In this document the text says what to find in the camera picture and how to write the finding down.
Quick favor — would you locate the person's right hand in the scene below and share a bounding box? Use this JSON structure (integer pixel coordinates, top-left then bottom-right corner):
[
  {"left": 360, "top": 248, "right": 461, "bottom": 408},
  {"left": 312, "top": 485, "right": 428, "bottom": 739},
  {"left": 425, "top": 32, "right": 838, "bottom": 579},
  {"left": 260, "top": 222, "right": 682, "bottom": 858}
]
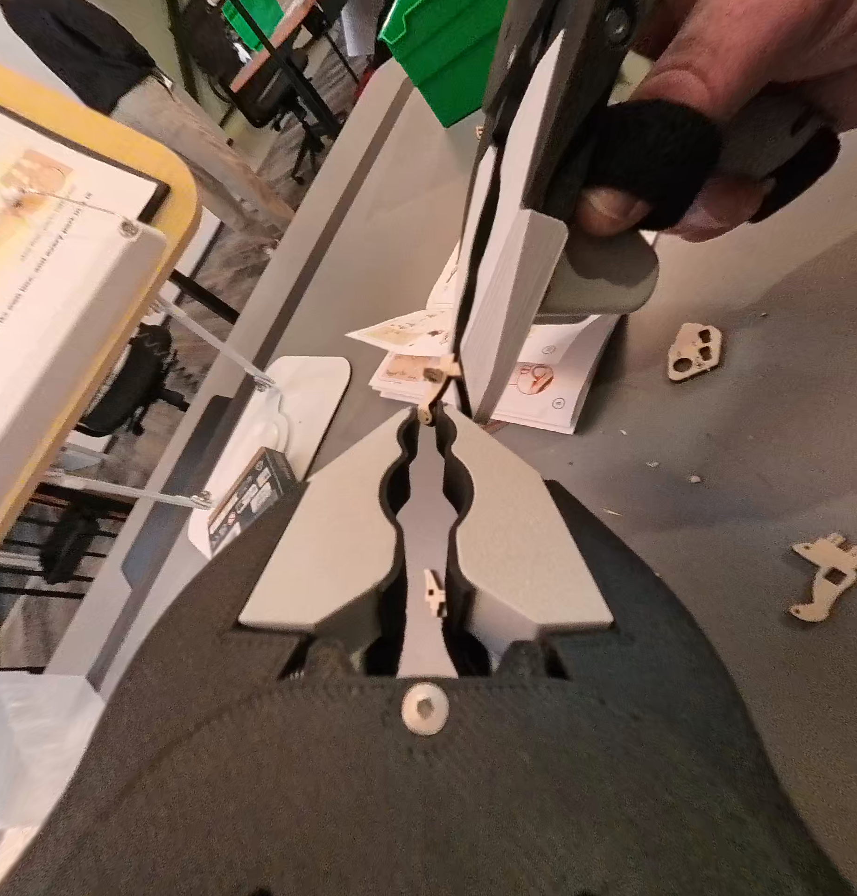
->
[{"left": 574, "top": 0, "right": 857, "bottom": 244}]

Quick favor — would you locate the flat wooden plate with holes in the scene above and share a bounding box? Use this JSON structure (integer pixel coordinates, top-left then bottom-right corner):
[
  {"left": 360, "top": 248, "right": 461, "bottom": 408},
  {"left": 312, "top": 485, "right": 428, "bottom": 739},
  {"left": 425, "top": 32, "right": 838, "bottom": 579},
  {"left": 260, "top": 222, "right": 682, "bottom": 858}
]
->
[{"left": 667, "top": 322, "right": 725, "bottom": 383}]

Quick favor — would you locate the hooked wooden part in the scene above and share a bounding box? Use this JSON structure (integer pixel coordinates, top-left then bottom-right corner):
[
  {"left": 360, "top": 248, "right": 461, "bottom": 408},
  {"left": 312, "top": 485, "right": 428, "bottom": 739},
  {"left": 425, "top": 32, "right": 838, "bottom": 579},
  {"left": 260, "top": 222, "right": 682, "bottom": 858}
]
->
[{"left": 786, "top": 532, "right": 857, "bottom": 624}]

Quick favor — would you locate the clear plastic storage box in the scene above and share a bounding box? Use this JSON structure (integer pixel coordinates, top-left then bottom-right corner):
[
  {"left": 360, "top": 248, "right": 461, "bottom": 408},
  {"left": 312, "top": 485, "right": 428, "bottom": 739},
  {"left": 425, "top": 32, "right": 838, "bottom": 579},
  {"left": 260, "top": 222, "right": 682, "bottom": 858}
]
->
[{"left": 0, "top": 671, "right": 106, "bottom": 835}]

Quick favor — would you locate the black cardboard packaging box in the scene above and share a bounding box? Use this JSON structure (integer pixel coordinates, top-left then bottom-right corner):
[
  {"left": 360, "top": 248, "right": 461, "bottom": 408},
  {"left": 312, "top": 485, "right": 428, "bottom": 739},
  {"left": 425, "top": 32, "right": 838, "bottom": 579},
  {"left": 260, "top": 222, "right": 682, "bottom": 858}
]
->
[{"left": 206, "top": 447, "right": 298, "bottom": 559}]

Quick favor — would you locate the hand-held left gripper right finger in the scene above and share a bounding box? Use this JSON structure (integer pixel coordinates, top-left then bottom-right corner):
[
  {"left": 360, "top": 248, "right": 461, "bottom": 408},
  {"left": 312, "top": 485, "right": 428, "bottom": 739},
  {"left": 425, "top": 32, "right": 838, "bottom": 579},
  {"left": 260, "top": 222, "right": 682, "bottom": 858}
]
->
[{"left": 434, "top": 405, "right": 616, "bottom": 659}]

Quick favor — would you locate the black office chair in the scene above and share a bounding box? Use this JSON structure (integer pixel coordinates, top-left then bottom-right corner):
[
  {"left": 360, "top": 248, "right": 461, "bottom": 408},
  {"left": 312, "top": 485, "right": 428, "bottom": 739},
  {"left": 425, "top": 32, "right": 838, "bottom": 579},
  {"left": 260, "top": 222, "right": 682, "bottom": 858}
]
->
[
  {"left": 77, "top": 321, "right": 193, "bottom": 438},
  {"left": 190, "top": 17, "right": 335, "bottom": 172}
]

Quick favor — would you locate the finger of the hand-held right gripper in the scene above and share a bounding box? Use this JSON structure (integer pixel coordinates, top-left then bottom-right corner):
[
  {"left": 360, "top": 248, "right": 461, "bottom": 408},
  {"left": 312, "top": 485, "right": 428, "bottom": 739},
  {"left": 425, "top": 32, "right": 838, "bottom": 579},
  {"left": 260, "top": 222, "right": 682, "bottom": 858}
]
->
[
  {"left": 458, "top": 28, "right": 569, "bottom": 424},
  {"left": 452, "top": 126, "right": 501, "bottom": 420}
]

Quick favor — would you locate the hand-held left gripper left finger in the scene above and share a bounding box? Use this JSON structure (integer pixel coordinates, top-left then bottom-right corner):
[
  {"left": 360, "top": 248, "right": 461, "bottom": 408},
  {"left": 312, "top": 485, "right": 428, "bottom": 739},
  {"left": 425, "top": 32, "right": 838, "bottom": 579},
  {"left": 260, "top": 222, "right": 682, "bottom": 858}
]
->
[{"left": 238, "top": 409, "right": 411, "bottom": 659}]

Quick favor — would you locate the brown-edged desk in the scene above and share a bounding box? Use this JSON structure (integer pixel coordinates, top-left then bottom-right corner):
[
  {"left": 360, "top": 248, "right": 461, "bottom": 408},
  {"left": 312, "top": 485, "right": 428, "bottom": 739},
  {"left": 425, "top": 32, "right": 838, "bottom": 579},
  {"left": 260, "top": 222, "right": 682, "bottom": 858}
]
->
[{"left": 225, "top": 0, "right": 352, "bottom": 99}]

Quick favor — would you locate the green plastic bin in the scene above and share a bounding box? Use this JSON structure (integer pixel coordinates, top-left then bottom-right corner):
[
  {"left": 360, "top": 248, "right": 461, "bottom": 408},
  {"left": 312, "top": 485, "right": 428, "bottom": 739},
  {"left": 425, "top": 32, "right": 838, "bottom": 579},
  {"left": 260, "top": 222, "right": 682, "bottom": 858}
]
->
[
  {"left": 222, "top": 0, "right": 319, "bottom": 53},
  {"left": 378, "top": 0, "right": 513, "bottom": 129}
]

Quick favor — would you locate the white instruction booklet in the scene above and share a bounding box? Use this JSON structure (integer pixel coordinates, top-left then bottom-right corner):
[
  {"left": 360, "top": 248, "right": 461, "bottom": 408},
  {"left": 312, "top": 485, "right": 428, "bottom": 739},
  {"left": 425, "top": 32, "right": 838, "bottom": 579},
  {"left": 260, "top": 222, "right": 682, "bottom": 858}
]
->
[{"left": 346, "top": 234, "right": 629, "bottom": 436}]

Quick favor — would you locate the small wooden model assembly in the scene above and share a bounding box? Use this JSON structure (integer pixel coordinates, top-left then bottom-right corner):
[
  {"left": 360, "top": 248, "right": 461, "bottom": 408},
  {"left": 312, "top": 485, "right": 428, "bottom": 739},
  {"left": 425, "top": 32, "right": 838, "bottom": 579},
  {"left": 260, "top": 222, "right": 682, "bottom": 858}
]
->
[{"left": 416, "top": 356, "right": 466, "bottom": 428}]

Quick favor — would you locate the white sign stand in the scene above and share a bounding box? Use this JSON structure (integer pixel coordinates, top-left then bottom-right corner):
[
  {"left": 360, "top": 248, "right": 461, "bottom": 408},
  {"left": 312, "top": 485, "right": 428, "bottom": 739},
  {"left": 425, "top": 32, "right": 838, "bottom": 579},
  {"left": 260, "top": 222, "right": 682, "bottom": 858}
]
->
[{"left": 0, "top": 98, "right": 352, "bottom": 561}]

